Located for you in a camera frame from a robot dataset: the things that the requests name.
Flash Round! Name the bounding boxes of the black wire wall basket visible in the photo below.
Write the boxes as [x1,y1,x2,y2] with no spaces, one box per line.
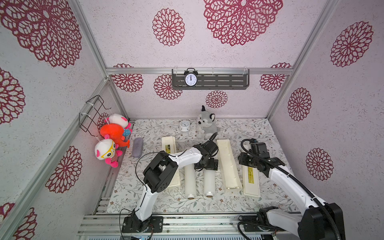
[78,95,110,137]

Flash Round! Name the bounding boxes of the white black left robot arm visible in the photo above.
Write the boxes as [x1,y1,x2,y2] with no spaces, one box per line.
[133,141,219,222]

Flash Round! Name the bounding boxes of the small white round clock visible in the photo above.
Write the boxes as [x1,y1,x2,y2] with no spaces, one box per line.
[179,120,191,132]

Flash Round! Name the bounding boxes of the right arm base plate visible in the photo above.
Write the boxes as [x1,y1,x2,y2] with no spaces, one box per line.
[238,215,282,232]

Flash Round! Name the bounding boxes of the white pink plush toy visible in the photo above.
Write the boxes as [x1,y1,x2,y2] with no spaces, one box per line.
[105,114,132,130]

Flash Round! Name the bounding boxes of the cream wrap dispenser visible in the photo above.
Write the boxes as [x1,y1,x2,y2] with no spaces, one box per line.
[242,166,261,198]
[161,135,182,189]

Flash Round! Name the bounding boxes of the black alarm clock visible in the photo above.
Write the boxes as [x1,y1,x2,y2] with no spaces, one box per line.
[184,68,199,87]

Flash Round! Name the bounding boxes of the grey wall shelf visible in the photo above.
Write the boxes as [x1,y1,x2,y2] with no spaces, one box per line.
[171,69,250,90]

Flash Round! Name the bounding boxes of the red orange plush toy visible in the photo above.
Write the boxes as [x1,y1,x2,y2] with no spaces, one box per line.
[100,124,130,148]

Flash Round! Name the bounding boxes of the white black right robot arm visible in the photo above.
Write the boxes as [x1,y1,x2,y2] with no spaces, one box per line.
[238,153,346,240]

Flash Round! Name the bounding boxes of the white plush toy yellow glasses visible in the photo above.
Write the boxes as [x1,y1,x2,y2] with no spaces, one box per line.
[95,135,123,168]

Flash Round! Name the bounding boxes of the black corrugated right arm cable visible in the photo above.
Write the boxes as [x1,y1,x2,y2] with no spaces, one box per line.
[239,137,343,240]

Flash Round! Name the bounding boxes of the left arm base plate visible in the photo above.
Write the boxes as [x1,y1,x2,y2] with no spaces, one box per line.
[122,215,164,233]

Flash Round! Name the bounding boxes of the cream dispenser bottom tray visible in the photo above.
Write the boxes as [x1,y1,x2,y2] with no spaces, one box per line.
[217,140,243,190]

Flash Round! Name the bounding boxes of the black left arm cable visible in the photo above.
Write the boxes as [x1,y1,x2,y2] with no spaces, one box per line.
[134,151,160,193]

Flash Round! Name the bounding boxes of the floral table mat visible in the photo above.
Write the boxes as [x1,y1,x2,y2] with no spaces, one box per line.
[106,119,298,214]

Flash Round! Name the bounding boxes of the grey plush wolf toy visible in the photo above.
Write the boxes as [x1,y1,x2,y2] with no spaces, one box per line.
[197,105,218,140]

